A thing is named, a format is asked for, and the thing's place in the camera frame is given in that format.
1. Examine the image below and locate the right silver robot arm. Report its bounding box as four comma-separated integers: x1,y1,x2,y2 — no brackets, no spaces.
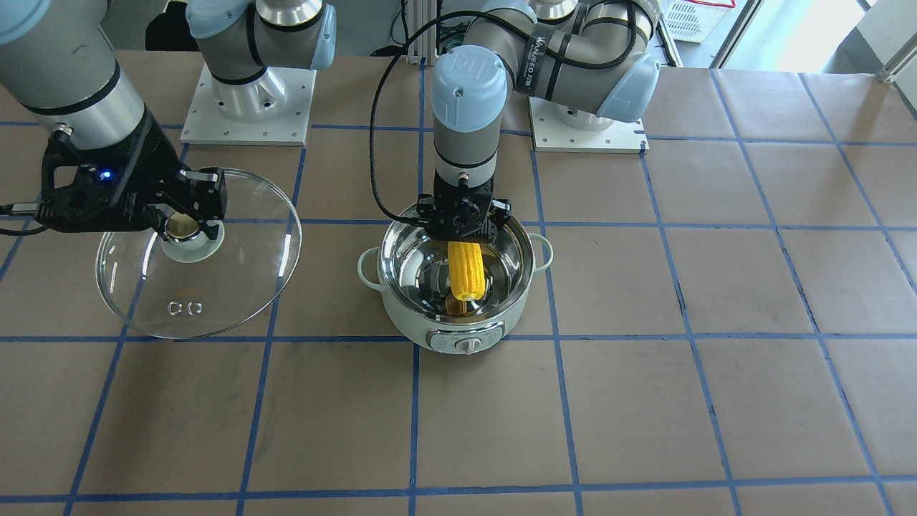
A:
2,1,337,243

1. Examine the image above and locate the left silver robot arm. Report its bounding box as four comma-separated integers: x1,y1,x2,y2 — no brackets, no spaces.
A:
410,1,661,244

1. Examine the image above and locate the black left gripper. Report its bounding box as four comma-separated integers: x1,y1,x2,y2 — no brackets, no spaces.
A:
416,176,512,241

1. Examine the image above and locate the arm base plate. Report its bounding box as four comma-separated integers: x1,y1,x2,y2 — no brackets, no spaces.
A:
529,97,648,154
181,67,317,147

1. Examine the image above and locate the glass pot lid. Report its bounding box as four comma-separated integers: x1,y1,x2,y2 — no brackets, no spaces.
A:
95,169,302,339

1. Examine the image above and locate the white electric cooking pot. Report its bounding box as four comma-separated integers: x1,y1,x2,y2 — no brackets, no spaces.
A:
357,218,554,355

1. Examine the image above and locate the yellow corn cob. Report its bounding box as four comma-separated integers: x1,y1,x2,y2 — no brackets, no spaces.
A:
446,241,486,301

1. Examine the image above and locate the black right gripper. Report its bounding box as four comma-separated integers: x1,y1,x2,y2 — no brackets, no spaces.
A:
37,108,227,242

